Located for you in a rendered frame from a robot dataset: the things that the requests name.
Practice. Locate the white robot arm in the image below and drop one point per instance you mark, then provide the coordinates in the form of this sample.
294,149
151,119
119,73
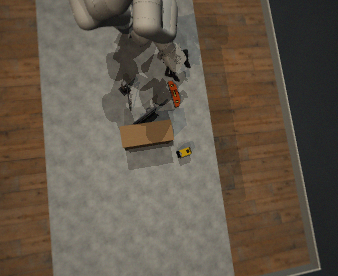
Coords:
149,19

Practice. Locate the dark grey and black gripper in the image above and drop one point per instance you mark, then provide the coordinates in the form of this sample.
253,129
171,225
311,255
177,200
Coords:
174,60

